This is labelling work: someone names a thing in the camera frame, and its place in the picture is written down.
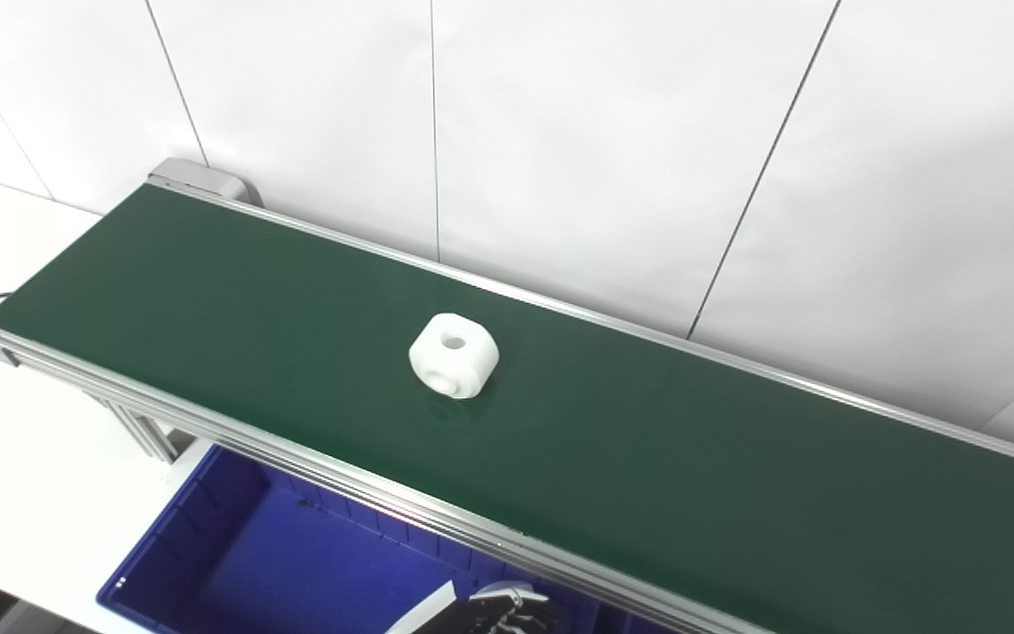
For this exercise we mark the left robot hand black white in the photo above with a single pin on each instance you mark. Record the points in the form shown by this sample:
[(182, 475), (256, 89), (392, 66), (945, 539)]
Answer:
[(507, 612)]

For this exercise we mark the white round part with hole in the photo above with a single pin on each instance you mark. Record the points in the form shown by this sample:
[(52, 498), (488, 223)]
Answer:
[(454, 357)]

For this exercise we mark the green conveyor belt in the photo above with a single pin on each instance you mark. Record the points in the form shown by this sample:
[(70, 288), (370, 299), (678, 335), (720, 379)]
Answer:
[(313, 467), (613, 440)]

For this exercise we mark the blue plastic bin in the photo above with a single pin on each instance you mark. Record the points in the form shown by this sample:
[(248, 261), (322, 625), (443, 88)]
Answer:
[(296, 563)]

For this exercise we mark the aluminium conveyor leg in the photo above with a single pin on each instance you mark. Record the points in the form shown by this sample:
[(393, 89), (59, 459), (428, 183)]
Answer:
[(142, 431)]

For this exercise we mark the grey conveyor end housing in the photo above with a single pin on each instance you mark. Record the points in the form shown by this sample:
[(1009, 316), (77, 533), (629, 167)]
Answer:
[(203, 180)]

